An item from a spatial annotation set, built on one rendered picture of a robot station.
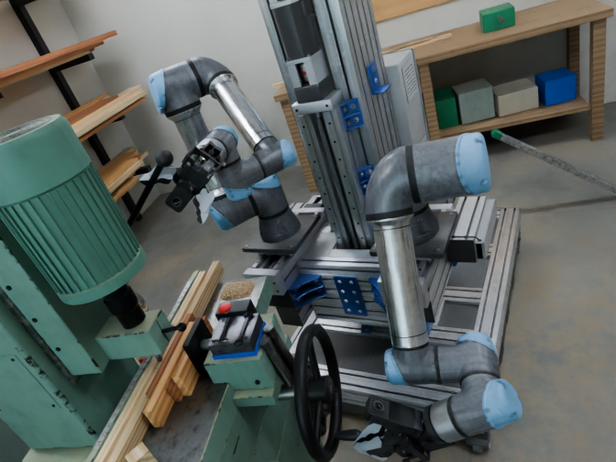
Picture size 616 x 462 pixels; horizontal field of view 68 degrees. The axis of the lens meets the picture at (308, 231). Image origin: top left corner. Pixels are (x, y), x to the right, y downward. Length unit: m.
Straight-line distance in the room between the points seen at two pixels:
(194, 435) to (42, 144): 0.60
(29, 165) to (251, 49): 3.45
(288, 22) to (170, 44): 3.13
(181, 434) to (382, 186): 0.63
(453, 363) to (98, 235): 0.71
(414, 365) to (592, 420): 1.10
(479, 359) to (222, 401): 0.52
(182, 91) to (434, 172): 0.85
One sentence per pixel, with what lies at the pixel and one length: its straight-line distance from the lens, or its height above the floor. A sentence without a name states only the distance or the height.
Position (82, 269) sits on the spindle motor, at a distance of 0.90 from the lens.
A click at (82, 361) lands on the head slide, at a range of 1.11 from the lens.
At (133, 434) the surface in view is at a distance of 1.04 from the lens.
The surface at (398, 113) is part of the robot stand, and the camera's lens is 1.69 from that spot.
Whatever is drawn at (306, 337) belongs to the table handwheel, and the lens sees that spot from 0.98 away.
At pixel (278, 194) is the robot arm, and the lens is 1.55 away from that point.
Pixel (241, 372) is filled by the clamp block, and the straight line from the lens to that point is 1.01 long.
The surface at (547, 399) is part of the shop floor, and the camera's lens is 2.01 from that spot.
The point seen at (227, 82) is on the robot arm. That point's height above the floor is 1.37.
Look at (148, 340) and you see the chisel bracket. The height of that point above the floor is 1.05.
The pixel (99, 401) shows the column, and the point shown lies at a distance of 1.25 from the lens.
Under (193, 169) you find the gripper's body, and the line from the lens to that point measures 1.03.
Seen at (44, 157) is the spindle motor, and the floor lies 1.46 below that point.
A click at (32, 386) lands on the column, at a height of 1.03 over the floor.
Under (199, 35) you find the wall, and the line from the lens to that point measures 4.31.
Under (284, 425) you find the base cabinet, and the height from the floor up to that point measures 0.59.
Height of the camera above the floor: 1.60
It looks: 29 degrees down
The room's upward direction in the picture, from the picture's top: 19 degrees counter-clockwise
